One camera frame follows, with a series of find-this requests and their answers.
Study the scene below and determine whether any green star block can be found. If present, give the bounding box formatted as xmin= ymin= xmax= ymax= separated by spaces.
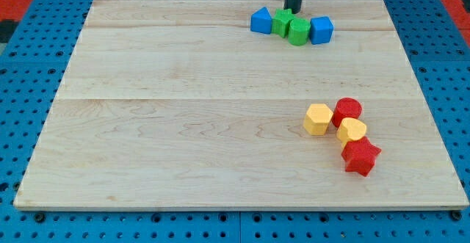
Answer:
xmin=271 ymin=9 xmax=295 ymax=38

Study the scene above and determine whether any green cylinder block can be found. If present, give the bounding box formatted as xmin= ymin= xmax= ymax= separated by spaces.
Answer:
xmin=288 ymin=18 xmax=311 ymax=46

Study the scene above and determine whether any blue cube block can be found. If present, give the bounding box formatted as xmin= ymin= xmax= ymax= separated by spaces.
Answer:
xmin=309 ymin=16 xmax=334 ymax=45

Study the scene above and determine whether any light wooden board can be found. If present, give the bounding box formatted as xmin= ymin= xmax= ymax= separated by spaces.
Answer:
xmin=14 ymin=0 xmax=469 ymax=211

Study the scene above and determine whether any yellow hexagon block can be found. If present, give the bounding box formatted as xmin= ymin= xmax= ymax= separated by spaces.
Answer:
xmin=303 ymin=104 xmax=333 ymax=136

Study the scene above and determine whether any blue triangle block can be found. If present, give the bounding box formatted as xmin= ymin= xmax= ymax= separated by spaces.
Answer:
xmin=250 ymin=7 xmax=272 ymax=35

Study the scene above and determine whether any red cylinder block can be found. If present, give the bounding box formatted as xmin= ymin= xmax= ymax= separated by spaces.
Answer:
xmin=332 ymin=98 xmax=363 ymax=128

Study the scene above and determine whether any yellow heart block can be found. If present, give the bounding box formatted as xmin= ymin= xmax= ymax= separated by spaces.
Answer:
xmin=336 ymin=117 xmax=367 ymax=148

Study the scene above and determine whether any red star block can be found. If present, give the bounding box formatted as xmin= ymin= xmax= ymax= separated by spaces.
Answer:
xmin=341 ymin=137 xmax=382 ymax=177

